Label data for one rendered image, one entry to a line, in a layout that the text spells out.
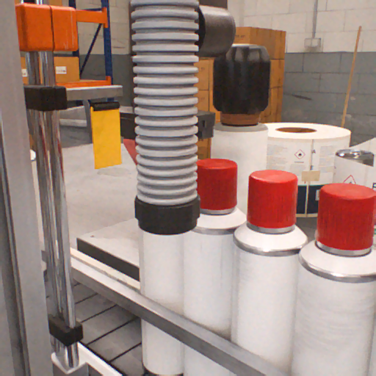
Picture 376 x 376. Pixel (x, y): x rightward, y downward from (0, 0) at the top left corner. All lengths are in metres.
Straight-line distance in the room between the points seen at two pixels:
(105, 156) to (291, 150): 0.46
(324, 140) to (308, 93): 4.29
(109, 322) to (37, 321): 0.20
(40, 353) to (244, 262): 0.16
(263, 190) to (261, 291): 0.07
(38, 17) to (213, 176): 0.16
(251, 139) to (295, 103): 4.53
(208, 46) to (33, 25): 0.22
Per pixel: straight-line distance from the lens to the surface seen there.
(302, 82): 5.13
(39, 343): 0.34
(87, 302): 0.56
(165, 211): 0.22
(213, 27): 0.49
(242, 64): 0.63
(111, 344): 0.49
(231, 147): 0.64
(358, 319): 0.29
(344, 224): 0.27
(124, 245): 0.71
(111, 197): 1.11
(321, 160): 0.83
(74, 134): 2.85
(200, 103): 3.97
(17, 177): 0.29
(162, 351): 0.42
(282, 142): 0.81
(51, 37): 0.34
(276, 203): 0.30
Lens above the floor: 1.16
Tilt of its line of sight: 17 degrees down
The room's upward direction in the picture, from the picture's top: straight up
